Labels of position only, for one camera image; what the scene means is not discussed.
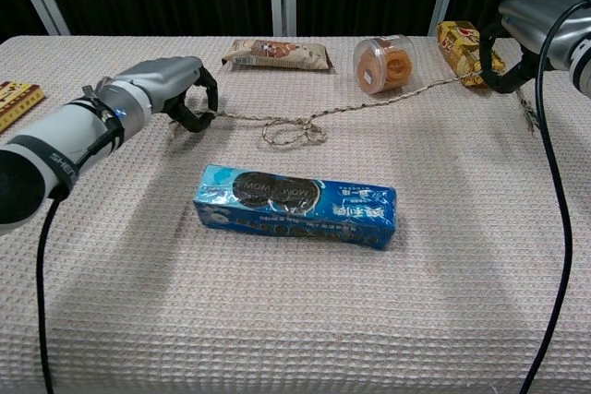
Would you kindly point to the brown beige snack bar wrapper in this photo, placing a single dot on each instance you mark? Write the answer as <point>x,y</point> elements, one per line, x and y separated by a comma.
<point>277,55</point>

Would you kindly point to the clear jar of orange snacks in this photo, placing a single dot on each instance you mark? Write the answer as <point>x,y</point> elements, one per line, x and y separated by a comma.
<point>383,64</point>

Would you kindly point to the red gold flat box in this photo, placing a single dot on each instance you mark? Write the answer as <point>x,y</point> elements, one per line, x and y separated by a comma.
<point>16,101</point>

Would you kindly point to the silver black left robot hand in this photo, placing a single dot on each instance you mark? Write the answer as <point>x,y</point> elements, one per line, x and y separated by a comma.
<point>171,75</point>

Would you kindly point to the beige waffle tablecloth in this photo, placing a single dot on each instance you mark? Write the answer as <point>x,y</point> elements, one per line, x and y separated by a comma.
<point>277,311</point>

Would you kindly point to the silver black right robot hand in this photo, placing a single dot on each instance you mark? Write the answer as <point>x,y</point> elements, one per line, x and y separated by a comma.
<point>540,20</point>

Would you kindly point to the blue cookie box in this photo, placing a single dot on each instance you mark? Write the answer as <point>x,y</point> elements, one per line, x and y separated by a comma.
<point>295,211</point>

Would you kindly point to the gold foil snack pack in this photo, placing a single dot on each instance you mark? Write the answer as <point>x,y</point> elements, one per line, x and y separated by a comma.
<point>461,48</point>

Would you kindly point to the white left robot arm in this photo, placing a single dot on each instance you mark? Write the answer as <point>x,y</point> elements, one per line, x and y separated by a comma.
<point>60,131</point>

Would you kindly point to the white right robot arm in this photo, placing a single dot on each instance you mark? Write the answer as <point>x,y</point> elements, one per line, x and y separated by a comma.
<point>582,68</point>

